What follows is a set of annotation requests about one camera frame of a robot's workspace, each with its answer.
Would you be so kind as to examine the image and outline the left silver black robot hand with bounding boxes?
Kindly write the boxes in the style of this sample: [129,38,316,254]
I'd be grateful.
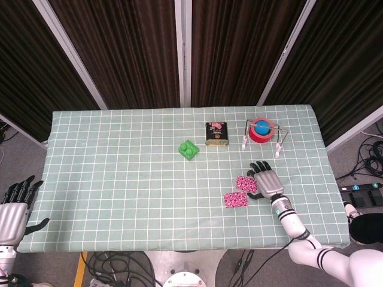
[0,175,50,245]

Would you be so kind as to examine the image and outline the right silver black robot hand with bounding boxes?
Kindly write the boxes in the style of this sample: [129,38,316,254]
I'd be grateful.
[247,160,284,200]

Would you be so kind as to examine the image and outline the pink patterned cloth front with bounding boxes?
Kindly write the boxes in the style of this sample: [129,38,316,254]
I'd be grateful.
[223,191,250,209]

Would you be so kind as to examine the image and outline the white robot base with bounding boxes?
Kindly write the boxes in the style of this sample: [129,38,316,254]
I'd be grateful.
[142,245,229,287]

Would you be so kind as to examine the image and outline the red tape roll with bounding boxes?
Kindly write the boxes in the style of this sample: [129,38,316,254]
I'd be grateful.
[248,117,275,144]

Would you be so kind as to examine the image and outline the blue ball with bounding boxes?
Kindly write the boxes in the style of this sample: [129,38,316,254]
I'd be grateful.
[253,118,271,132]

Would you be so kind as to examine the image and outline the black luncheon meat can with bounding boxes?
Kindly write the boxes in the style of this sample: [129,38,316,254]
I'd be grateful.
[205,121,230,148]

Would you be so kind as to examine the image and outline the yellow floor tape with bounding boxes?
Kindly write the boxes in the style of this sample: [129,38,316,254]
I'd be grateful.
[74,251,89,287]

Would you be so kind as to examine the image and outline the white sneaker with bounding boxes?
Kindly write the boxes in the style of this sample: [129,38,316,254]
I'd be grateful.
[343,201,363,224]

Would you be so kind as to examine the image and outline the green toy building brick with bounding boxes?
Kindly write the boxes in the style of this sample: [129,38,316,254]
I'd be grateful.
[178,139,200,161]

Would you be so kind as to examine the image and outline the black foot pedal unit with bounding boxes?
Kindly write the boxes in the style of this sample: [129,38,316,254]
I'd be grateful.
[339,182,383,207]

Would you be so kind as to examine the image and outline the black trouser leg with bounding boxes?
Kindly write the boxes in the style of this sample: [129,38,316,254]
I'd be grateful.
[349,213,383,245]

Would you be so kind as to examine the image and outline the green white checkered tablecloth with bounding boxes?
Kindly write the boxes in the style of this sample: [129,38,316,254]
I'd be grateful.
[16,104,351,254]

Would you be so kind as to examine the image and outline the dark brown curtain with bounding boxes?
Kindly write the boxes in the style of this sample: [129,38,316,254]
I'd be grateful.
[191,0,306,107]
[49,0,181,110]
[263,0,383,147]
[0,0,100,142]

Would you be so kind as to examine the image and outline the metal wire stand white feet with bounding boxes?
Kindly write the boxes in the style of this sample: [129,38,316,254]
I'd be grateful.
[241,119,290,159]

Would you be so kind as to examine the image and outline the black cable with connectors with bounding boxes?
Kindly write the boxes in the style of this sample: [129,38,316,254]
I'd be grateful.
[232,249,256,283]

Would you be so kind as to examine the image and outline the thin floor wires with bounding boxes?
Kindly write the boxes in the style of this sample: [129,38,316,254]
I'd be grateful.
[0,121,16,143]

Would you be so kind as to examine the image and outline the white frame floor rail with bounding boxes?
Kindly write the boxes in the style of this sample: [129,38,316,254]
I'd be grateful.
[325,104,383,151]
[0,112,48,148]

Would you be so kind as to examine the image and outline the black floor cable bundle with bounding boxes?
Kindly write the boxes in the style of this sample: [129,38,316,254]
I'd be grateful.
[336,131,383,182]
[85,250,157,287]

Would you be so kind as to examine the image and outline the white frame post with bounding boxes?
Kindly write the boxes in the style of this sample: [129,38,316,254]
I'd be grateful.
[256,0,317,106]
[32,0,108,110]
[174,0,193,108]

